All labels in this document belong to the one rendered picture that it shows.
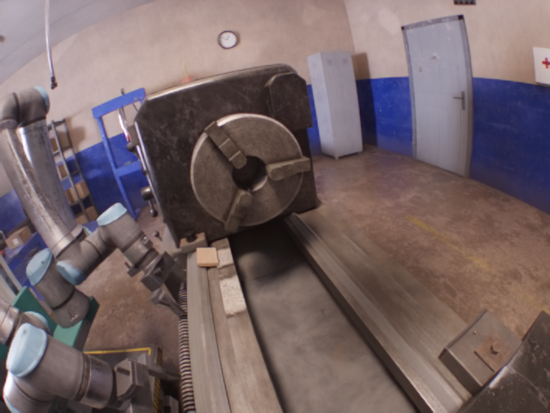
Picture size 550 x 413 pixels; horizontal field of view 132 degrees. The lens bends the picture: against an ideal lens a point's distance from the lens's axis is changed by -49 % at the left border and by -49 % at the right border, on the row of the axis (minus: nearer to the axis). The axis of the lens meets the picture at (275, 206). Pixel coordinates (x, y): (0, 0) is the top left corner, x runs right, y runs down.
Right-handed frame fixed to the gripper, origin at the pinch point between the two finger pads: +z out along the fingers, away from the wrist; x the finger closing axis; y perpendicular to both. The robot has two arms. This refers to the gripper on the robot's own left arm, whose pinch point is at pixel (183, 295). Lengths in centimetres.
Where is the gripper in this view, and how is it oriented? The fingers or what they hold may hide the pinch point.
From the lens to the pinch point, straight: 76.5
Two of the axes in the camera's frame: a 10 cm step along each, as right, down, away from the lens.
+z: 5.7, 7.7, 2.9
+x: -0.4, -3.3, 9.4
